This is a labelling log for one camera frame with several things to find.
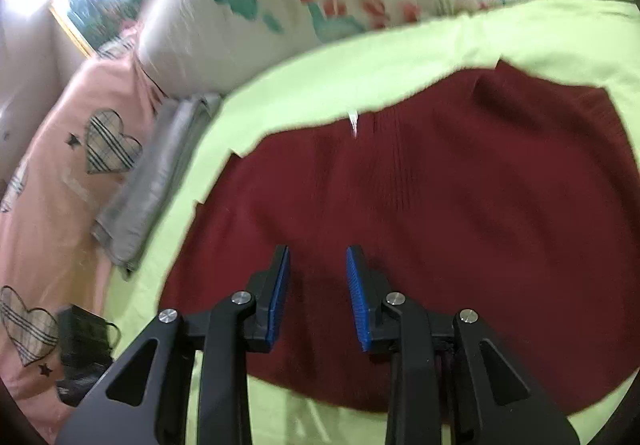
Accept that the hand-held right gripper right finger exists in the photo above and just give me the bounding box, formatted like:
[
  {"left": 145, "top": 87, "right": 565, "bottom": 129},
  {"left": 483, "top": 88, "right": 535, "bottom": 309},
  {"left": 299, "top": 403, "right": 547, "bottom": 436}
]
[{"left": 346, "top": 245, "right": 581, "bottom": 445}]

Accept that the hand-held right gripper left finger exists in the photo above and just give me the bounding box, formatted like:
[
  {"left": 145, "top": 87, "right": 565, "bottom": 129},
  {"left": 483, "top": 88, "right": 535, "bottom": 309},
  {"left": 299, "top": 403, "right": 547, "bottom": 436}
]
[{"left": 55, "top": 245, "right": 292, "bottom": 445}]

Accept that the dark red hooded sweater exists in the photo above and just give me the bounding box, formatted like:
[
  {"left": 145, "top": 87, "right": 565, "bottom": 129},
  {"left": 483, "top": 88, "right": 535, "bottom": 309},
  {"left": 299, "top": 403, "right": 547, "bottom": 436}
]
[{"left": 160, "top": 61, "right": 636, "bottom": 418}]

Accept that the grey folded cloth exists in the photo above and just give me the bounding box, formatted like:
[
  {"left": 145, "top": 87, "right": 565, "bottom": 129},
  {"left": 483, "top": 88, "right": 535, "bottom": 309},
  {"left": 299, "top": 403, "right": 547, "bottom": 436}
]
[{"left": 91, "top": 94, "right": 223, "bottom": 281}]

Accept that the light green bedsheet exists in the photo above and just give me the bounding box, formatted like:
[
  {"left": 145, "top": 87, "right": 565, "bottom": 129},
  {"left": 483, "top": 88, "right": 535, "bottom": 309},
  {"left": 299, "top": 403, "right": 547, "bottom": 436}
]
[{"left": 102, "top": 0, "right": 640, "bottom": 445}]

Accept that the pink heart-print quilt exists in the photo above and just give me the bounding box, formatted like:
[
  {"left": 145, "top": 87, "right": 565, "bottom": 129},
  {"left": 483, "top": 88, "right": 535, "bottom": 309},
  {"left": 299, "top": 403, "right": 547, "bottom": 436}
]
[{"left": 0, "top": 22, "right": 168, "bottom": 445}]

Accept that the white floral quilt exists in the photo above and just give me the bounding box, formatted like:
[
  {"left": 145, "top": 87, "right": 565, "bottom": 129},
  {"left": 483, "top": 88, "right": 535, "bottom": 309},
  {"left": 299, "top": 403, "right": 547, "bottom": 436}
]
[{"left": 135, "top": 0, "right": 631, "bottom": 98}]

